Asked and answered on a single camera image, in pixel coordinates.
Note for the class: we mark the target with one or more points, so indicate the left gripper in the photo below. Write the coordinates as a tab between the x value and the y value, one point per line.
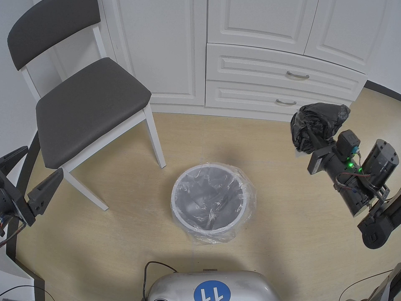
18	202

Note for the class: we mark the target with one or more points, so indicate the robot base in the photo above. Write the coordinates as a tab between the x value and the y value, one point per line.
213	284

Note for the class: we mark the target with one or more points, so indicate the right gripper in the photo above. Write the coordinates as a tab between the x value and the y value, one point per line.
332	161

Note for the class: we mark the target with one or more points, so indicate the white trash bin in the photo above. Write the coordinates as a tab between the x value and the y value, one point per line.
194	229

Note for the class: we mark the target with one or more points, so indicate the white chair grey cushions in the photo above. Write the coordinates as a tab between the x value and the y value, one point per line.
87	105

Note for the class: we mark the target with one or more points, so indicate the clear plastic bag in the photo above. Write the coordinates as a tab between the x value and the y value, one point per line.
216	199

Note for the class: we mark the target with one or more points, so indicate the black plastic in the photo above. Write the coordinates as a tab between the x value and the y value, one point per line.
319	116

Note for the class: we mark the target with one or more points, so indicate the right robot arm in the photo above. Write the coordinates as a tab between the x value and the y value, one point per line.
379	161

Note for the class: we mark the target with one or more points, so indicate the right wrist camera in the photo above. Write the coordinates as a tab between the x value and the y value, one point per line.
347	143

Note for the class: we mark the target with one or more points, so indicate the white wardrobe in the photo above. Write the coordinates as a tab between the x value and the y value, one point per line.
250	27

